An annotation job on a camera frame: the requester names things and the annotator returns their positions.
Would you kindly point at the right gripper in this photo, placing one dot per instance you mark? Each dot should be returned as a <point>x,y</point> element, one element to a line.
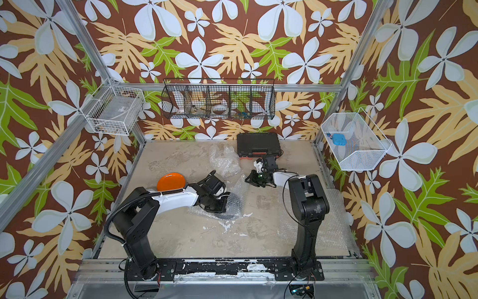
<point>253,178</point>

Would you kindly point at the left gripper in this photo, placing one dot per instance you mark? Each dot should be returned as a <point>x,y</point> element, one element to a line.
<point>222,207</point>

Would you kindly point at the clear bubble wrap sheet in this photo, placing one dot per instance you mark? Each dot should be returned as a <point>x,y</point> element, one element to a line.
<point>224,160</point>

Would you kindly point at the black plate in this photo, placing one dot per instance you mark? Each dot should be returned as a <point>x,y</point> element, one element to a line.
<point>225,216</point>

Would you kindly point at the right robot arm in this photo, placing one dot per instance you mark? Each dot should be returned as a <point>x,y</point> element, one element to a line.
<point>309,206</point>

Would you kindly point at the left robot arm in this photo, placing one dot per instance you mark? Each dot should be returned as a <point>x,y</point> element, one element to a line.
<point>129,224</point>

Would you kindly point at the black plastic case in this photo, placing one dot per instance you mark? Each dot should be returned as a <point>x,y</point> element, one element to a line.
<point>250,145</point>

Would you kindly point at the orange plate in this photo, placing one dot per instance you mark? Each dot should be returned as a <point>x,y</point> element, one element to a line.
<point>170,182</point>

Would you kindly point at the blue object in basket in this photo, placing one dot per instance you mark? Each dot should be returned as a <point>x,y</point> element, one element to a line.
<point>339,139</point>

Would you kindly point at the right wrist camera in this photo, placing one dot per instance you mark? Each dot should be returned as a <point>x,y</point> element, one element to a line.
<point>266,164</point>

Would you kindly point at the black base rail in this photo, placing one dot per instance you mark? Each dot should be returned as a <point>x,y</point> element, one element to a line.
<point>274,268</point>

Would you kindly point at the black wire basket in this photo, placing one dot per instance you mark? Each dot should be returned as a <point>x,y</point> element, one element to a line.
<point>226,99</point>

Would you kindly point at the white wire basket right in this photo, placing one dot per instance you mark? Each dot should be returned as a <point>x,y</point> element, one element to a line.
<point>366,144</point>

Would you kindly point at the white wire basket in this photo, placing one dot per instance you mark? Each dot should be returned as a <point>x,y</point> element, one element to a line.
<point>113,108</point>
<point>366,144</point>

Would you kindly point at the white wire basket left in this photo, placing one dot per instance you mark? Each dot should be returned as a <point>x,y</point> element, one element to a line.
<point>113,108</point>

